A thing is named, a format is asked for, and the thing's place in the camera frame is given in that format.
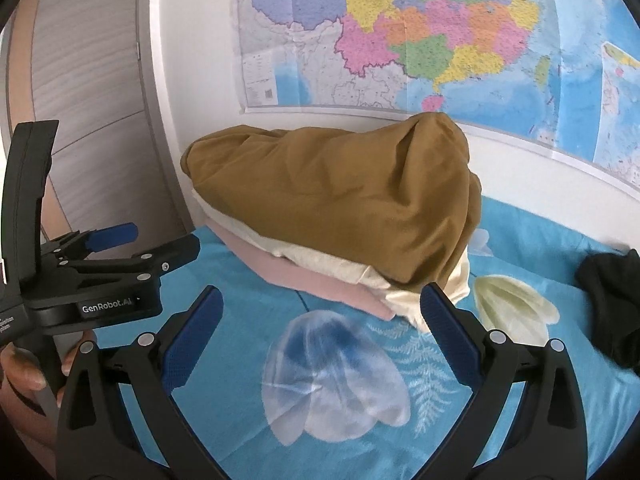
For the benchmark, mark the black garment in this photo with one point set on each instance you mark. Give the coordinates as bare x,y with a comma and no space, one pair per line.
611,282

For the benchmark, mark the blue bed sheet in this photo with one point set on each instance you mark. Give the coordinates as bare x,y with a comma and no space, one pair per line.
292,386

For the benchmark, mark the grey wardrobe door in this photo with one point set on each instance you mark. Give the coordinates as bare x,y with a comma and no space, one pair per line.
88,65

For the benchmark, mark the pink folded garment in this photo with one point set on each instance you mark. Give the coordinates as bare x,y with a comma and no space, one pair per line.
282,272

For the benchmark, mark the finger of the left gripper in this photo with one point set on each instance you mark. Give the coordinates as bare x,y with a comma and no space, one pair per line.
157,262
78,245

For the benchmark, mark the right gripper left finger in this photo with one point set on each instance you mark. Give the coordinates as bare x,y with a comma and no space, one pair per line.
96,439

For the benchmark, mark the colourful wall map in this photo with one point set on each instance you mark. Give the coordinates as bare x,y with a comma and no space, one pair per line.
561,73

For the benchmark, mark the mustard brown shirt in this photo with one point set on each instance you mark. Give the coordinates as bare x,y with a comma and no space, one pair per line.
401,198

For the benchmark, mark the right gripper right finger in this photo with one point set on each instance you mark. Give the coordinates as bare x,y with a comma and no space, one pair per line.
547,438

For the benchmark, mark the person's left hand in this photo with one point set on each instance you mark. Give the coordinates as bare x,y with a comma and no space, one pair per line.
26,377

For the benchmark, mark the cream folded garment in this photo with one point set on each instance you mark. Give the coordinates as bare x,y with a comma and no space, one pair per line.
403,303

